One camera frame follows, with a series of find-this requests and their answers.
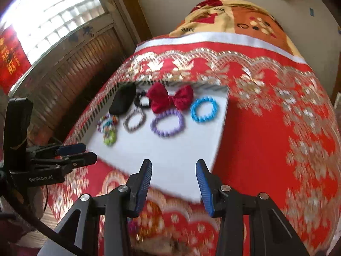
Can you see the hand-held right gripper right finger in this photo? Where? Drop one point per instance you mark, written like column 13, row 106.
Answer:
column 203, row 186

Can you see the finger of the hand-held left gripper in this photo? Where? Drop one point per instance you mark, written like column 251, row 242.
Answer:
column 80, row 160
column 72, row 148

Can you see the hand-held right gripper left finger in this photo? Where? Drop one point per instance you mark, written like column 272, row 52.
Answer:
column 142, row 189

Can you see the white tray striped rim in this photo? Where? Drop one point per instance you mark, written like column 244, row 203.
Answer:
column 173, row 152

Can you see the black hair scrunchie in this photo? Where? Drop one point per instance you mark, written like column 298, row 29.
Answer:
column 138, row 102

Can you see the red bow hair clip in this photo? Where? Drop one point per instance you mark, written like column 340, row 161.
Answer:
column 159, row 98

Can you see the red floral gold blanket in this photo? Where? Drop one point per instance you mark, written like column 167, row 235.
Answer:
column 266, row 138

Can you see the brown slatted wooden panel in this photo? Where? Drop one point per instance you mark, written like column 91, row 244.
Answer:
column 80, row 69

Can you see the window with blinds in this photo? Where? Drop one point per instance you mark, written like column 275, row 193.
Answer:
column 58, row 13

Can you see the orange cream printed blanket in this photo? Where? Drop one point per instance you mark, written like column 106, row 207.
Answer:
column 234, row 18

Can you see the red wall poster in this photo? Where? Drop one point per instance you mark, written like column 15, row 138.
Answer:
column 12, row 64

